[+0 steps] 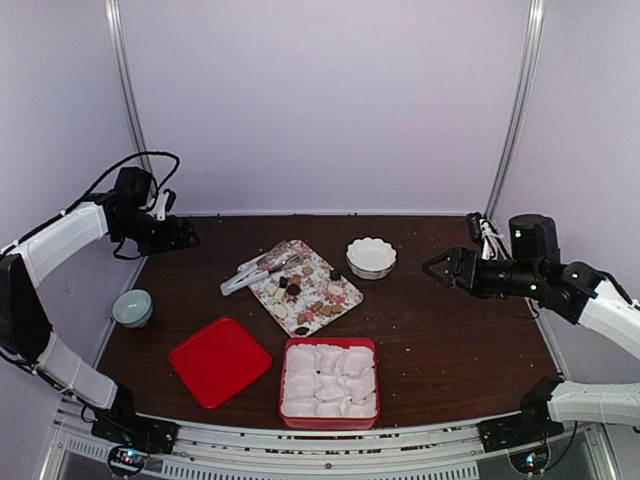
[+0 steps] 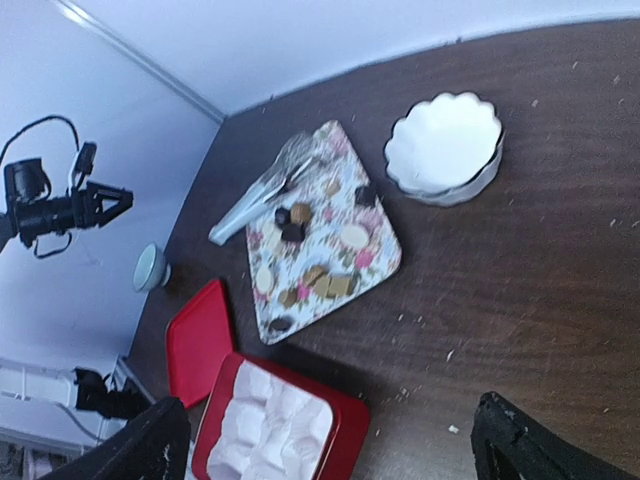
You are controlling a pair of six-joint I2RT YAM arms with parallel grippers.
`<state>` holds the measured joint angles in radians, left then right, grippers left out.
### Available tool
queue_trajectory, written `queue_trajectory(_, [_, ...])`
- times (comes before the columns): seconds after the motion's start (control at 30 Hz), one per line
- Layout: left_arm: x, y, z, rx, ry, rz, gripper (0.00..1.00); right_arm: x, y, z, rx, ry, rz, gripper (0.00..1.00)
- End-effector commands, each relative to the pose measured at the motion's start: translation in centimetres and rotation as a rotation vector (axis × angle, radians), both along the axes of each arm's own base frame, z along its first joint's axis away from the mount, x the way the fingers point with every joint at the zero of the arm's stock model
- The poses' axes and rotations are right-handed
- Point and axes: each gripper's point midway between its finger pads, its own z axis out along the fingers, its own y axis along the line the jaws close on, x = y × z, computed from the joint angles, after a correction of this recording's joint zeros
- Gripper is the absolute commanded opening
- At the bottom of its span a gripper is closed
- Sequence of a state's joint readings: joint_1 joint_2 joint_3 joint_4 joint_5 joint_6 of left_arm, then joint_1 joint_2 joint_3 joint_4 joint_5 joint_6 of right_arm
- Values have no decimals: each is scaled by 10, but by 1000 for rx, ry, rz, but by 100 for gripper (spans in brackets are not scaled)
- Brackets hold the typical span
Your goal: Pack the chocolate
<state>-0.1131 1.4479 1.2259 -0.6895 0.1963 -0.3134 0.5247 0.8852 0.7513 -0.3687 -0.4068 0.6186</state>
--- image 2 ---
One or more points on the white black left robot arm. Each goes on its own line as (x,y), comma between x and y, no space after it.
(43,223)

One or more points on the red tin lid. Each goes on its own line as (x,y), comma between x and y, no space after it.
(198,339)

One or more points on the dark square chocolate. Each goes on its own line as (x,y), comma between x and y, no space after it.
(365,196)

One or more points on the dark round chocolate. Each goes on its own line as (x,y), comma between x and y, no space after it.
(280,325)

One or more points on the white scalloped ceramic dish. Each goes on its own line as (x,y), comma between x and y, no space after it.
(447,150)

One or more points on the brown ridged chocolate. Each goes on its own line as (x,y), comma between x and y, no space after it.
(301,213)

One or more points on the brown leaf chocolate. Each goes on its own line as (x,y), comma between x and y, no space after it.
(333,187)

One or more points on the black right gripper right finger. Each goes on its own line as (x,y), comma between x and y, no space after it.
(509,444)

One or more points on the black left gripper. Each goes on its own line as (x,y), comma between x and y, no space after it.
(89,203)

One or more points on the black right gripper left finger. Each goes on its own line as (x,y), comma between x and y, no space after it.
(154,445)

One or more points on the dark heart chocolate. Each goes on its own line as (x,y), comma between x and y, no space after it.
(293,233)

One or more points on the red tin box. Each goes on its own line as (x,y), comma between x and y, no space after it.
(351,419)

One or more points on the floral rectangular tray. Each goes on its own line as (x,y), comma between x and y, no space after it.
(320,275)

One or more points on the white oval chocolate lower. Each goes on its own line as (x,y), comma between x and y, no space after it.
(264,279)

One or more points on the pale green ceramic bowl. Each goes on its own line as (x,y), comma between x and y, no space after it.
(152,269)

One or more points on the white paper cup liners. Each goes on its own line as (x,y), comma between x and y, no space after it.
(271,429)

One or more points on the white oval chocolate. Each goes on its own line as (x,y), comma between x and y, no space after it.
(355,236)
(264,279)

